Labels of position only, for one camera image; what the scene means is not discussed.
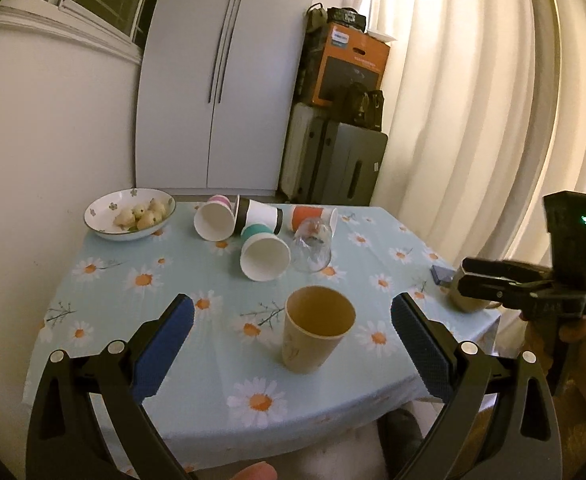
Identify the metal mug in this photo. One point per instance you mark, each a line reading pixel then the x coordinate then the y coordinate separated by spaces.
pixel 464 298

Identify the person's left hand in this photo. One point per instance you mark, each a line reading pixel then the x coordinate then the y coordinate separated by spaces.
pixel 257 471

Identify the pink white paper cup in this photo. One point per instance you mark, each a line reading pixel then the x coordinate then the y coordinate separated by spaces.
pixel 214 221

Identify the black bag on suitcase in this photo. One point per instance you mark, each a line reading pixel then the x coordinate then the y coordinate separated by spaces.
pixel 355 105

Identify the white double door wardrobe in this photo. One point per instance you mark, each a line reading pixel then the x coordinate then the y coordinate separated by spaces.
pixel 215 92

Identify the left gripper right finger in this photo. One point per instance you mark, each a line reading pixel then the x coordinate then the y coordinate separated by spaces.
pixel 522 440

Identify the person's right hand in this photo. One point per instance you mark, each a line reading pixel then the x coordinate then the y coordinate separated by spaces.
pixel 571 402

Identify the clear glass tumbler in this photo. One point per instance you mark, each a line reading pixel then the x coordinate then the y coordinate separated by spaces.
pixel 311 246

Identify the black striped white paper cup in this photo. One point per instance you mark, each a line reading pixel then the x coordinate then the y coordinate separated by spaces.
pixel 249 212

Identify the orange black cardboard box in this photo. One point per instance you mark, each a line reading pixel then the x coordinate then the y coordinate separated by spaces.
pixel 335 56

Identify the floral white bowl with fruit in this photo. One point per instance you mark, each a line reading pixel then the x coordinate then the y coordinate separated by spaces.
pixel 130 214

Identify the orange white paper cup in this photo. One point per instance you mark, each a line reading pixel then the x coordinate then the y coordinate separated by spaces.
pixel 300 213

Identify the brown paper cup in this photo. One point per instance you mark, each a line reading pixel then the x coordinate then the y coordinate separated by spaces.
pixel 317 318

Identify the cream curtain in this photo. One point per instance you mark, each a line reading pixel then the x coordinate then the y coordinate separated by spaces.
pixel 486 114

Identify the white window frame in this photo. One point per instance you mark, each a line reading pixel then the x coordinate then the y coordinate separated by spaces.
pixel 117 27

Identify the teal white paper cup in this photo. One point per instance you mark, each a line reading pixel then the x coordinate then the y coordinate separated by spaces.
pixel 264 256

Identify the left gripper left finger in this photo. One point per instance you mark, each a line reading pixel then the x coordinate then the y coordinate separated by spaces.
pixel 65 439

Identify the black items atop box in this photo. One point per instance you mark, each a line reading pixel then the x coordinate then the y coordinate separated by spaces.
pixel 317 16

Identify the daisy print blue tablecloth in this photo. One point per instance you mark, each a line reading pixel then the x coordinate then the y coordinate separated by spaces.
pixel 228 396

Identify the dark grey suitcase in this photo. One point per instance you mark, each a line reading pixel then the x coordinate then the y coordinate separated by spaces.
pixel 329 162

